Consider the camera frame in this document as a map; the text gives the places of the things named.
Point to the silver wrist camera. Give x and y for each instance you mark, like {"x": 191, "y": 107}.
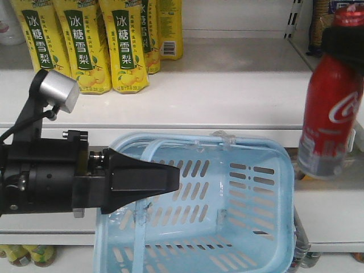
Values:
{"x": 59, "y": 90}

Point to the light blue plastic basket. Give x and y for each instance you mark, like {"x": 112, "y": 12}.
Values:
{"x": 233, "y": 210}

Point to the yellow pear drink bottle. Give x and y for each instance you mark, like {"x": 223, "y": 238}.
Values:
{"x": 124, "y": 34}
{"x": 84, "y": 32}
{"x": 43, "y": 35}

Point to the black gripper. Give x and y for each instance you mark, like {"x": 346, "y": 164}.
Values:
{"x": 43, "y": 175}

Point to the red aluminium coke bottle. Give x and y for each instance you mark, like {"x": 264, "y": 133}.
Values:
{"x": 333, "y": 98}

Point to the brown cracker packet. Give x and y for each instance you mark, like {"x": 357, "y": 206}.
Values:
{"x": 322, "y": 17}

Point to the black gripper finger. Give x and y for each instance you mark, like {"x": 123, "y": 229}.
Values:
{"x": 128, "y": 180}
{"x": 345, "y": 44}

